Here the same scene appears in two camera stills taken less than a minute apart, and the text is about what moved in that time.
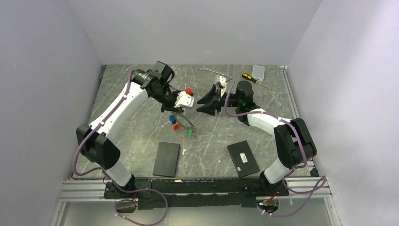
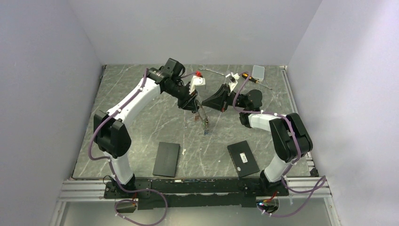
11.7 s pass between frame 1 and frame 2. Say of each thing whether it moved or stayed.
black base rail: stayed
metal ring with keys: moved
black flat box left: stayed
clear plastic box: stayed
